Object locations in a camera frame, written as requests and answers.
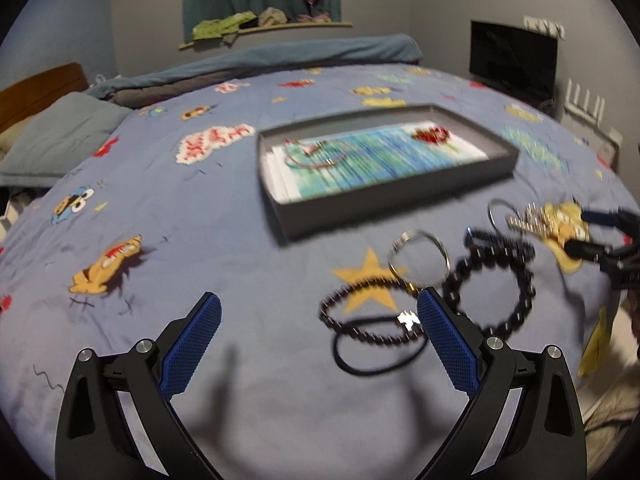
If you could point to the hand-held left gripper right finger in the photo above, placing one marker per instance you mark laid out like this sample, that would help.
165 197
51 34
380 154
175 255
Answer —
447 342

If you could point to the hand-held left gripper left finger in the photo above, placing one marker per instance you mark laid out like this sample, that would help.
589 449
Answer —
192 345

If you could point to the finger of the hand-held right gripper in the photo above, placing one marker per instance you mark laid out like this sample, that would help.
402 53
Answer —
582 249
597 218

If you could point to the wide silver bangle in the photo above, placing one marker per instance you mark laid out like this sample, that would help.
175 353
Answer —
443 255

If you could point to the grey cardboard box tray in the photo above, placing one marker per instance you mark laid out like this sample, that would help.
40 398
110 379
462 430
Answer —
400 195

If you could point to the cartoon printed blue bed sheet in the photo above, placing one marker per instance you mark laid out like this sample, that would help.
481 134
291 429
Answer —
225 260

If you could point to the white router with antennas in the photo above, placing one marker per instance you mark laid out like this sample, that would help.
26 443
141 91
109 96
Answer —
582 107

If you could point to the black flat screen monitor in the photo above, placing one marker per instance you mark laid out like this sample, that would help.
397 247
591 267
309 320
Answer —
515 57

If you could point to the blue-green printed paper sheet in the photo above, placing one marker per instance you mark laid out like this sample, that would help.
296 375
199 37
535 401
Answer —
380 155

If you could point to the striped cloth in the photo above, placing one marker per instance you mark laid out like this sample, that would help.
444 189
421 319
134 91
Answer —
15 210

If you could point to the grey-blue pillow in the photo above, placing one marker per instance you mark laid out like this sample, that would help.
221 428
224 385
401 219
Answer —
65 135

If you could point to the grey blanket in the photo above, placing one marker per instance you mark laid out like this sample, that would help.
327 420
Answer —
150 92

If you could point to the beige pillow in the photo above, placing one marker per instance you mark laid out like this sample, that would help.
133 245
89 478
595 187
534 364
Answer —
6 142

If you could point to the wooden headboard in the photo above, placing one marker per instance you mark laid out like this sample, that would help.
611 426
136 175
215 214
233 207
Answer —
40 85

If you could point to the rolled blue duvet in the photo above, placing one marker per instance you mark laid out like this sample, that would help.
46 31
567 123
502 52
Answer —
300 55

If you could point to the green cloth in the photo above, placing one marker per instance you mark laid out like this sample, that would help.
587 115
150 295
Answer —
220 27

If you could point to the wooden window sill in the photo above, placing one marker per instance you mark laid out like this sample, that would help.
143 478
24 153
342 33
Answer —
300 27

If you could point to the beige cloth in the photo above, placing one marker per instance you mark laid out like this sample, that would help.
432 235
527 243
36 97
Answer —
272 16

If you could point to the pink cloth items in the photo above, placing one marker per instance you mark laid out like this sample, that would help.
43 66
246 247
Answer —
312 18

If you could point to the white wall hook rack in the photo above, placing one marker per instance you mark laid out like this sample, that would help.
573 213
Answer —
545 26

